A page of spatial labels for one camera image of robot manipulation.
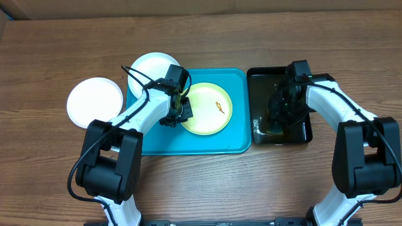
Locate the green yellow sponge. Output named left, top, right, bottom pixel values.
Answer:
left=266, top=123, right=283, bottom=136

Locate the yellow plate with stain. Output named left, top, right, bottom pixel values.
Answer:
left=182, top=82, right=233, bottom=136

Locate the white plate with stain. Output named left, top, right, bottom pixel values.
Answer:
left=67, top=77, right=123, bottom=129

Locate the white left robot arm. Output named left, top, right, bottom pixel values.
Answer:
left=67, top=65, right=193, bottom=225

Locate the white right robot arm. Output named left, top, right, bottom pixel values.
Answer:
left=267, top=60, right=401, bottom=225

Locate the black water tray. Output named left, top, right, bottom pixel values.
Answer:
left=247, top=67, right=313, bottom=145

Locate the blue plastic tray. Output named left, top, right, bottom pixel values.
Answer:
left=142, top=68, right=252, bottom=156

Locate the white plate rear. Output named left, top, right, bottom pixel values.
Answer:
left=128, top=52, right=180, bottom=98

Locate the cardboard back panel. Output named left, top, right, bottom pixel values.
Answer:
left=1, top=0, right=401, bottom=20

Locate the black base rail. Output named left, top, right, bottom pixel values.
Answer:
left=84, top=217, right=364, bottom=226

